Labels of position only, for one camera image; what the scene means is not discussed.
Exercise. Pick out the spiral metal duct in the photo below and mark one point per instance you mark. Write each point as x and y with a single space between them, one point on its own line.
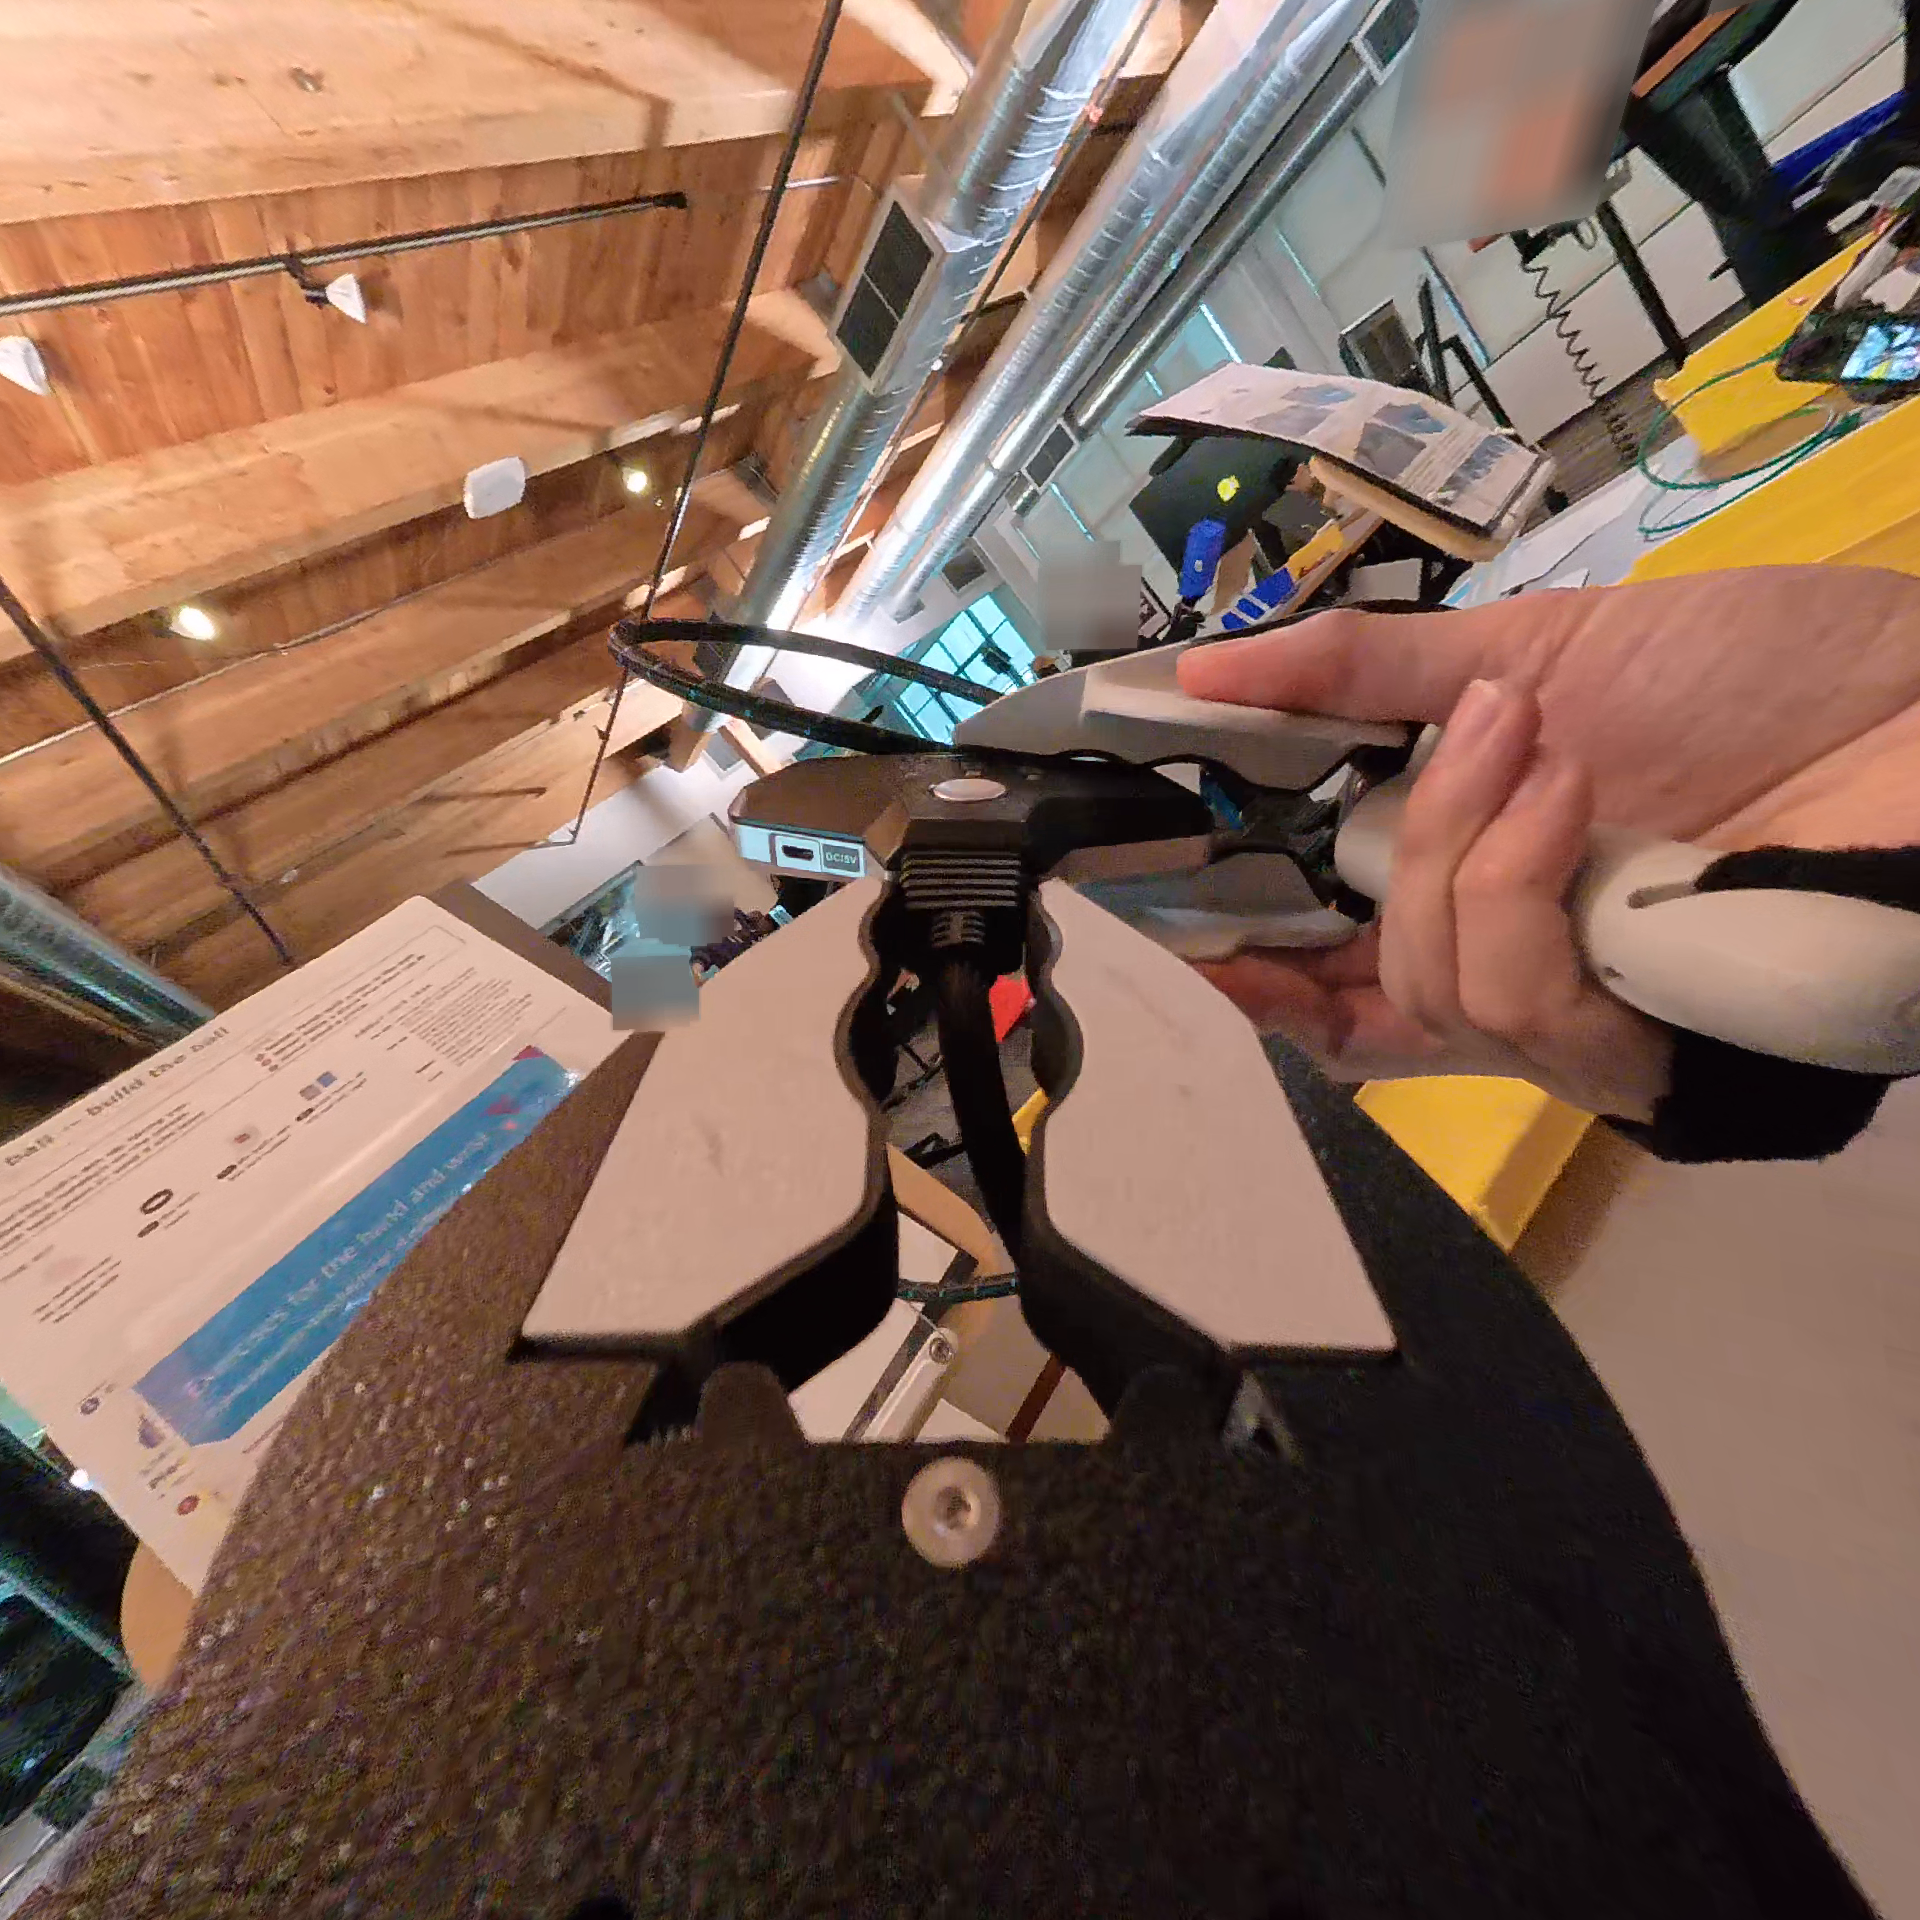
975 165

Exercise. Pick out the instruction sheet with blue banner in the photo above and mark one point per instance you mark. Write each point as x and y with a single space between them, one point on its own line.
302 1319

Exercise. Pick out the smooth metal duct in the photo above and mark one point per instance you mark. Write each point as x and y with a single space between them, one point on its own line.
1199 165

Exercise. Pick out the black hub with silver end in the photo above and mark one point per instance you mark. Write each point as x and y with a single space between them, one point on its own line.
961 818

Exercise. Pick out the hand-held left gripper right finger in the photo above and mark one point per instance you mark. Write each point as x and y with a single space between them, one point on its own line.
1199 1170

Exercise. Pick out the white printed sheet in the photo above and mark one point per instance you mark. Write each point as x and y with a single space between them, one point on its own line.
302 1037

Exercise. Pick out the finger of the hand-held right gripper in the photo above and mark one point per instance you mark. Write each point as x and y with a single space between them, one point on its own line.
1142 720
1246 923

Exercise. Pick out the white track lamp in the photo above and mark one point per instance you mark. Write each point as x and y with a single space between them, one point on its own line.
24 363
344 296

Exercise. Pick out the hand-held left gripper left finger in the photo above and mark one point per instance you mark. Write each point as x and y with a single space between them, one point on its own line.
720 1155

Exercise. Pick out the white ceiling sensor box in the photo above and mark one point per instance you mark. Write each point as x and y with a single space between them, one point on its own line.
494 486

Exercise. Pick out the person's right hand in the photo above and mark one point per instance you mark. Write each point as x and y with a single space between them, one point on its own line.
1622 720

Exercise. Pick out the background document stand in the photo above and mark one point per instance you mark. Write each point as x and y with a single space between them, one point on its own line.
1351 428

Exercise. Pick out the dark electronic device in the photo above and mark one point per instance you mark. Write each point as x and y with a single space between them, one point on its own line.
1851 352

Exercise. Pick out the wooden document stand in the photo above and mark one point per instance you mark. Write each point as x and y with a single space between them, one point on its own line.
151 1622

